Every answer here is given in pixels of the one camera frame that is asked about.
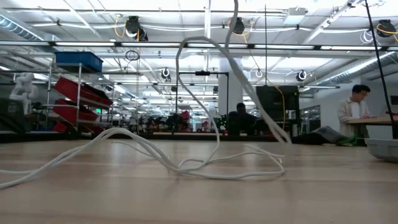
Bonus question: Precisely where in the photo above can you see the white cord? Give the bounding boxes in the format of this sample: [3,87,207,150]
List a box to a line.
[0,0,293,190]

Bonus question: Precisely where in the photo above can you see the person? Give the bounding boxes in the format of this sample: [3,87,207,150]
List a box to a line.
[226,102,259,136]
[337,84,374,139]

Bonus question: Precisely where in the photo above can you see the black cabinet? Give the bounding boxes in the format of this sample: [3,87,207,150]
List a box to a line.
[256,85,301,131]

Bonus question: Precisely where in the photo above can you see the metal rack with red bins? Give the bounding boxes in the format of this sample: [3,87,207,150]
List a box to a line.
[45,62,114,133]

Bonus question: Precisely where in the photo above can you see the black grey work glove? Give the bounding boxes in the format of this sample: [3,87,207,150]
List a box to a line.
[292,126,358,147]

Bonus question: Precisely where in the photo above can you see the blue plastic bin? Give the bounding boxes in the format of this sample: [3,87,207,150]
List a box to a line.
[55,51,104,73]

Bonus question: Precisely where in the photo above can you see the wooden desk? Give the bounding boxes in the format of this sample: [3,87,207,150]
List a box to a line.
[346,114,398,126]

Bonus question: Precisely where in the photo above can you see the grey tool case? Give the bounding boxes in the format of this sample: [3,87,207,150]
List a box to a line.
[363,138,398,163]

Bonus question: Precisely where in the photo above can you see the black ceiling cable reel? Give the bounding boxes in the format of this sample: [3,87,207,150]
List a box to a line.
[125,15,149,42]
[231,17,246,35]
[376,19,397,38]

